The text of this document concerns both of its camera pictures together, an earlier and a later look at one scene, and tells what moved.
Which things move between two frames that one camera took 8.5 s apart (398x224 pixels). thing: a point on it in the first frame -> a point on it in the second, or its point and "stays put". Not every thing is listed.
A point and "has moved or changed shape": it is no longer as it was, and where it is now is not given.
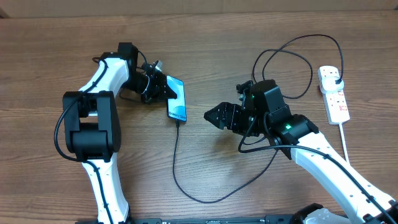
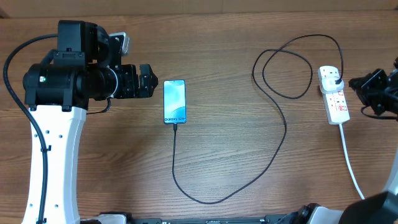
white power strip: [335, 102] stays put
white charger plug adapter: [328, 83] stays put
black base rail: [268, 219] stays put
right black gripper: [233, 124] -> [357, 86]
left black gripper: [161, 90] -> [130, 89]
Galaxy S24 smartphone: [176, 107] has moved or changed shape
